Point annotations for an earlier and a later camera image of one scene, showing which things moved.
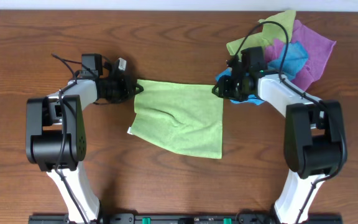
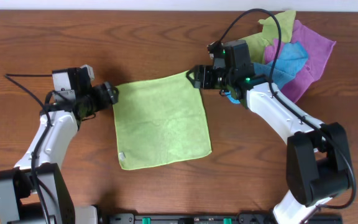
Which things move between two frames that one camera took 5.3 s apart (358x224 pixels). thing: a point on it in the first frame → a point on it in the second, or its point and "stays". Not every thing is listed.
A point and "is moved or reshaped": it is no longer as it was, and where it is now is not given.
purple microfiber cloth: x=319 y=48 stays
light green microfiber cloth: x=186 y=117 is moved or reshaped
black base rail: x=186 y=218 stays
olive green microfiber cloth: x=265 y=33 stays
